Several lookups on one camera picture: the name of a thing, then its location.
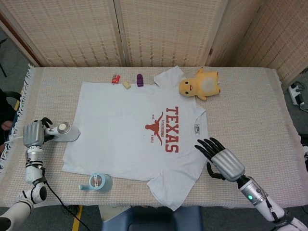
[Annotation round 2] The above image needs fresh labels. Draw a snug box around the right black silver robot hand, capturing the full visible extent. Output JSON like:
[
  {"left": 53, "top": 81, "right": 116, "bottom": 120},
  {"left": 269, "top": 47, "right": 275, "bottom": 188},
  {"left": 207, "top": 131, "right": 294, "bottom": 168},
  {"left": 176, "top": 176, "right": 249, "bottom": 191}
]
[{"left": 194, "top": 137, "right": 246, "bottom": 181}]

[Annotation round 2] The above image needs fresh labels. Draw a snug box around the white power strip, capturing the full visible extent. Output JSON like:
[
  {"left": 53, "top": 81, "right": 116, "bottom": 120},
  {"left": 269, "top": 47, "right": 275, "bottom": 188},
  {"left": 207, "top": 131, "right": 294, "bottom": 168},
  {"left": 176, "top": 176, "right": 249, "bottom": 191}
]
[{"left": 288, "top": 81, "right": 307, "bottom": 106}]

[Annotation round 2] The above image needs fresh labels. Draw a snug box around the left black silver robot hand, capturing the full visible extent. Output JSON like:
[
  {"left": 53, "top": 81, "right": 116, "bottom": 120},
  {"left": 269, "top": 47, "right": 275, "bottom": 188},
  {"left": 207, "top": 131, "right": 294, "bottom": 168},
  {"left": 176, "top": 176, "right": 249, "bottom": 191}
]
[{"left": 23, "top": 117, "right": 53, "bottom": 147}]

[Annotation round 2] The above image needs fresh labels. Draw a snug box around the dark shoe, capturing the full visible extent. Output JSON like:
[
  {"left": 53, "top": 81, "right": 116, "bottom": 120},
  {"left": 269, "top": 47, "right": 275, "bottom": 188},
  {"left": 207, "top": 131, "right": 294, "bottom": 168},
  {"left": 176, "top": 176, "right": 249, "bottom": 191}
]
[{"left": 61, "top": 204, "right": 81, "bottom": 218}]

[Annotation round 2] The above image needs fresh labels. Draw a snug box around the white Texas print T-shirt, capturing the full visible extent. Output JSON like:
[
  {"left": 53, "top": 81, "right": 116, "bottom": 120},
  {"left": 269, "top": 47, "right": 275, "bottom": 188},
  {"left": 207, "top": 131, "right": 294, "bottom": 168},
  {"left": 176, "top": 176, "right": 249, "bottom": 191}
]
[{"left": 61, "top": 65, "right": 209, "bottom": 212}]

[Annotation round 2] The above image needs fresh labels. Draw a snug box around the white flat board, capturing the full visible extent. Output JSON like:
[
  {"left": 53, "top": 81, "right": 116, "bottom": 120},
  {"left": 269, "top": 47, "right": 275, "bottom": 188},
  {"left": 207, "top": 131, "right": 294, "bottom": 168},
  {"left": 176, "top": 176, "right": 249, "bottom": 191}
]
[{"left": 99, "top": 205, "right": 128, "bottom": 223}]

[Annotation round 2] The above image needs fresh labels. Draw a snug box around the light blue mug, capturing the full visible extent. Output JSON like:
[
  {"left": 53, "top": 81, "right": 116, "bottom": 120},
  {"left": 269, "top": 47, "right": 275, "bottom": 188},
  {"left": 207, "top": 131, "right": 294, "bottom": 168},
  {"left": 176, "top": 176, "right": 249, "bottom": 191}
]
[{"left": 79, "top": 172, "right": 113, "bottom": 194}]

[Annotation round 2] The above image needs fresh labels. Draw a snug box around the woven folding screen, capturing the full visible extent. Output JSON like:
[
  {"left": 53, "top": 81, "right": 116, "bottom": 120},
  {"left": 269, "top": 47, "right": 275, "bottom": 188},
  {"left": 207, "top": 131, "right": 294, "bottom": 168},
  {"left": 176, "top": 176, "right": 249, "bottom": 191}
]
[{"left": 0, "top": 0, "right": 308, "bottom": 84}]

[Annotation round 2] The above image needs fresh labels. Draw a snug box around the blue padded stool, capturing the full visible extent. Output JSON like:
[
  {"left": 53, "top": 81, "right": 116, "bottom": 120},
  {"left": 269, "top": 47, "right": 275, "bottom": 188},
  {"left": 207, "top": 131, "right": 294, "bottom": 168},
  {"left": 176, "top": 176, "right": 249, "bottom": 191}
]
[{"left": 101, "top": 205, "right": 204, "bottom": 231}]

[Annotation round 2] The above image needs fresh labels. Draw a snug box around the person in dark clothing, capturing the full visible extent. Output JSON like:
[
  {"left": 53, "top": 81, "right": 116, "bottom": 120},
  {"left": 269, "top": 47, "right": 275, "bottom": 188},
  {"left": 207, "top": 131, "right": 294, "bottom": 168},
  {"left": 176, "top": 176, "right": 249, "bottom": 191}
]
[{"left": 0, "top": 89, "right": 18, "bottom": 145}]

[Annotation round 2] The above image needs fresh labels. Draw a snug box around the beige woven tablecloth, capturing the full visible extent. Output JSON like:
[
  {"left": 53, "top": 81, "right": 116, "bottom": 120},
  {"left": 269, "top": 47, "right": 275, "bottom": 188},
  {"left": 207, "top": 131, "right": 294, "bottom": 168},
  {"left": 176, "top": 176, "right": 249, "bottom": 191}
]
[{"left": 0, "top": 63, "right": 305, "bottom": 209}]

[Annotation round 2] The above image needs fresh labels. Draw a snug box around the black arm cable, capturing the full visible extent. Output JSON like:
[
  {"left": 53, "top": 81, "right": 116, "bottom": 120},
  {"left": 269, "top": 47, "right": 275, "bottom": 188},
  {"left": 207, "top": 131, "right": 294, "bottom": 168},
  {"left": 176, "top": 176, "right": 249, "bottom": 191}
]
[{"left": 44, "top": 180, "right": 90, "bottom": 231}]

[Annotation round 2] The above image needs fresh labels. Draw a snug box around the white handheld steam iron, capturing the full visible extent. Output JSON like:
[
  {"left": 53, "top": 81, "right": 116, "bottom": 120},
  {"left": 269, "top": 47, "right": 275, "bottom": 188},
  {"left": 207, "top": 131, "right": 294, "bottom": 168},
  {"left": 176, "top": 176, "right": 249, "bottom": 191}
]
[{"left": 43, "top": 122, "right": 81, "bottom": 142}]

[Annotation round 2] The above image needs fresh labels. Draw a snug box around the yellow plush toy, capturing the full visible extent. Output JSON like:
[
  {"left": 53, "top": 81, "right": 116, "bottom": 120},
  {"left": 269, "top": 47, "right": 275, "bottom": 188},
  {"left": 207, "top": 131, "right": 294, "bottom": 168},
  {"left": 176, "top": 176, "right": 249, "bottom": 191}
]
[{"left": 178, "top": 67, "right": 221, "bottom": 102}]

